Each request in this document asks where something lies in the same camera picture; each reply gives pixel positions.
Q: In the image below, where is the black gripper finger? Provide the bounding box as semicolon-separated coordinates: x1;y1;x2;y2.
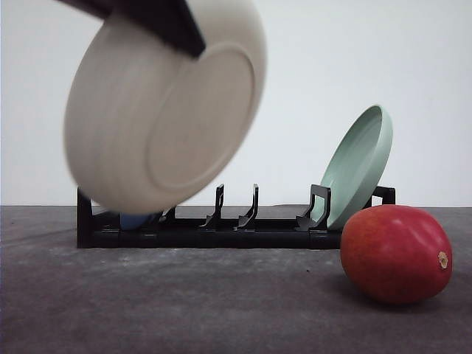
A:
55;0;206;58

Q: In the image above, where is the red pomegranate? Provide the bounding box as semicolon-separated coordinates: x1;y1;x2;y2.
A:
340;204;454;304

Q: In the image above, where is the white plate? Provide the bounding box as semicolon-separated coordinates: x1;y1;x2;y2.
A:
64;0;267;215

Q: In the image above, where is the blue plate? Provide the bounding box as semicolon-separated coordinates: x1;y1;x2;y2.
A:
119;212;155;229

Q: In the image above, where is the black dish rack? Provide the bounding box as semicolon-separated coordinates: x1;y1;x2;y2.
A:
77;184;395;249

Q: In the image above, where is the green plate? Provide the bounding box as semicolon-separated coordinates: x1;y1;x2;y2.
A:
312;105;393;230

